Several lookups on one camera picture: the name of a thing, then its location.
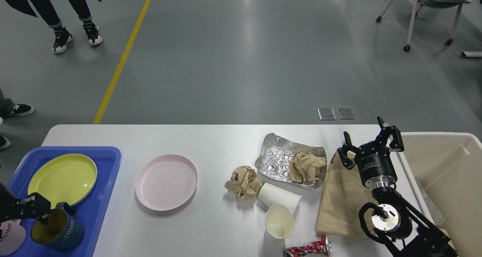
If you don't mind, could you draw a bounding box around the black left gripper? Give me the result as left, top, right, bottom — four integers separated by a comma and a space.
0, 183, 51, 225

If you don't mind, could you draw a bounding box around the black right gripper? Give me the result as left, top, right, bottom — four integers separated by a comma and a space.
337, 116, 405, 190

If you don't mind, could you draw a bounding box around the dark teal HOME mug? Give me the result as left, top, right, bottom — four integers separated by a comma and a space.
30, 202, 84, 252

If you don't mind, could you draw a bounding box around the pink plate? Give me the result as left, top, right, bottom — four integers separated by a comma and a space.
135, 154, 198, 212

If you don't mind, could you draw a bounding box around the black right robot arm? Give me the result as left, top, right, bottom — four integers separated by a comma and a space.
337, 117, 458, 257

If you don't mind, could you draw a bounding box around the pink HOME mug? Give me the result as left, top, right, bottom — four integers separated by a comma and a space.
0, 219, 26, 256

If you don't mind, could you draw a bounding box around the right metal floor plate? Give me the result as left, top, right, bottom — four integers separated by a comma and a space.
336, 107, 356, 120

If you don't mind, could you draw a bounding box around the metal floor plate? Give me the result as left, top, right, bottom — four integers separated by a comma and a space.
336, 107, 356, 120
317, 108, 336, 120

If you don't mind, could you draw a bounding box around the yellow-green plate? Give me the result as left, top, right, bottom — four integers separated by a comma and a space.
27, 154, 98, 209

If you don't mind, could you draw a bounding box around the brown paper bag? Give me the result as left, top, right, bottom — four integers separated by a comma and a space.
315, 152, 375, 238

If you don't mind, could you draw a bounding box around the left metal floor plate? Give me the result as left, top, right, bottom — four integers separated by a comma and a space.
317, 108, 336, 120

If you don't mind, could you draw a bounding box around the crumpled brown paper on foil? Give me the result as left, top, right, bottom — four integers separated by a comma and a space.
289, 151, 327, 183

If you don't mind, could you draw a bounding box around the black sneaker lower left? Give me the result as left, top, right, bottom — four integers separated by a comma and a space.
0, 136, 11, 151

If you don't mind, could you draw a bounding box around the beige plastic bin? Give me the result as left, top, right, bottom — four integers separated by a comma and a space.
400, 132, 482, 257

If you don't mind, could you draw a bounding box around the blue plastic tray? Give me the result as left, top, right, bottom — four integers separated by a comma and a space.
7, 147, 122, 257

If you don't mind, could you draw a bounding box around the crumpled aluminium foil sheet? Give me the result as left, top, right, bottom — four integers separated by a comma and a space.
255, 132, 327, 189

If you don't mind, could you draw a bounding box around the crushed red can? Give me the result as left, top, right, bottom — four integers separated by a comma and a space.
282, 234, 333, 257

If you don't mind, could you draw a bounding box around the white paper cup lying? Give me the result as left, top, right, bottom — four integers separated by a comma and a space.
258, 182, 301, 214

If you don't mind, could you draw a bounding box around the grey bar on floor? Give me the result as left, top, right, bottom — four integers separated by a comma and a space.
461, 51, 482, 58

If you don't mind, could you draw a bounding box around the crumpled brown paper ball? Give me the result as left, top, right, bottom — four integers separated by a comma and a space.
224, 166, 263, 201

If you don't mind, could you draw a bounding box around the person in black coat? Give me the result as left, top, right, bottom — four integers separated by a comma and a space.
5, 0, 103, 55

